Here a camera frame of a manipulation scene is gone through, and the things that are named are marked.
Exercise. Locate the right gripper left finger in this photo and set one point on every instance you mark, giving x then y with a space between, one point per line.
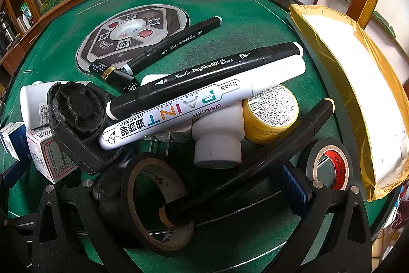
69 235

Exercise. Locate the white red medicine box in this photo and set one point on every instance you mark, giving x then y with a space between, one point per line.
49 159

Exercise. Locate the black tape roll red core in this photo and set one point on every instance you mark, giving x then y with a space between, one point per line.
329 161

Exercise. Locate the white plastic bottle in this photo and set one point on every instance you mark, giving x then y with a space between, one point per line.
33 103

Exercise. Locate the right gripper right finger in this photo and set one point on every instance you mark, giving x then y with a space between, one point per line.
333 234

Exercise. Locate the long black art marker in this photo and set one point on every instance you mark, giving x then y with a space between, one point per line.
177 84

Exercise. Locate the black tape roll tan core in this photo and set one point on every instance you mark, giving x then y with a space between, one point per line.
147 184

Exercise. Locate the white blue small box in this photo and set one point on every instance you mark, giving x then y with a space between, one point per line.
13 138

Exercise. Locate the round table control panel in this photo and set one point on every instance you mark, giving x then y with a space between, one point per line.
127 34

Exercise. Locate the black round cap holder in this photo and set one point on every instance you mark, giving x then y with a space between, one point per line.
77 118

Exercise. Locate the white tray with yellow rim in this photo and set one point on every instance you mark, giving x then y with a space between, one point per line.
369 92

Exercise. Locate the black marker orange tip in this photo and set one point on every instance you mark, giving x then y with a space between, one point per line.
185 210

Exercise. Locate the white paint marker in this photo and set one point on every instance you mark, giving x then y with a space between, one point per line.
201 102

